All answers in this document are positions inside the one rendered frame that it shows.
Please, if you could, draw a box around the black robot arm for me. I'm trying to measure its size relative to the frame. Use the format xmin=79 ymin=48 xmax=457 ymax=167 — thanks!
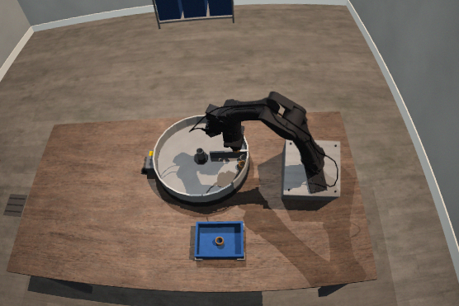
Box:
xmin=205 ymin=92 xmax=327 ymax=193

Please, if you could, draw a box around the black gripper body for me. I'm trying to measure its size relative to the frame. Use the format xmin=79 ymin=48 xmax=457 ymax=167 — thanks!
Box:
xmin=224 ymin=125 xmax=244 ymax=150

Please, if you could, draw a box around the blue open box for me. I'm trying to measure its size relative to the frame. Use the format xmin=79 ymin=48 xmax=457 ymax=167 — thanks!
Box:
xmin=194 ymin=221 xmax=244 ymax=259

